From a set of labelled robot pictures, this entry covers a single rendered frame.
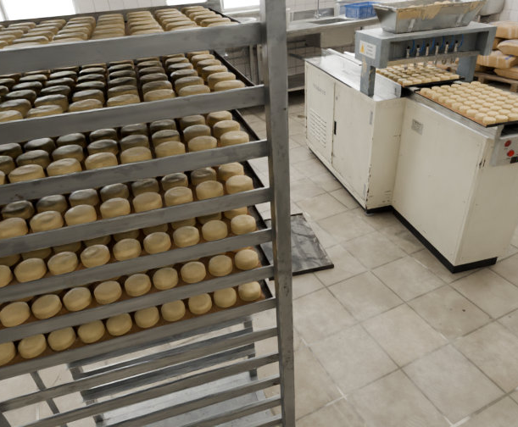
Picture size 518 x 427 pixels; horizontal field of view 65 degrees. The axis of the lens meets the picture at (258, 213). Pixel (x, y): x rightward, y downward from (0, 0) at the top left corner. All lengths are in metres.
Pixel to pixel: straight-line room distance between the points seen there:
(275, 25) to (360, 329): 1.75
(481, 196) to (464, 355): 0.77
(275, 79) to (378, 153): 2.11
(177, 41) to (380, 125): 2.11
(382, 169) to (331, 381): 1.43
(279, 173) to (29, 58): 0.39
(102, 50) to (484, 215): 2.08
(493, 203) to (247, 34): 1.92
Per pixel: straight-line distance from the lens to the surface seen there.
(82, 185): 0.68
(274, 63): 0.62
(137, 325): 0.93
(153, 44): 0.62
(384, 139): 2.68
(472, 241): 2.46
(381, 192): 2.86
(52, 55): 0.63
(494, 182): 2.30
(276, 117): 0.64
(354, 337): 2.12
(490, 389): 2.10
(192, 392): 1.78
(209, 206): 0.71
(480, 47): 2.91
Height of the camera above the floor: 1.59
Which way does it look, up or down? 32 degrees down
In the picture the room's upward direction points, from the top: 4 degrees counter-clockwise
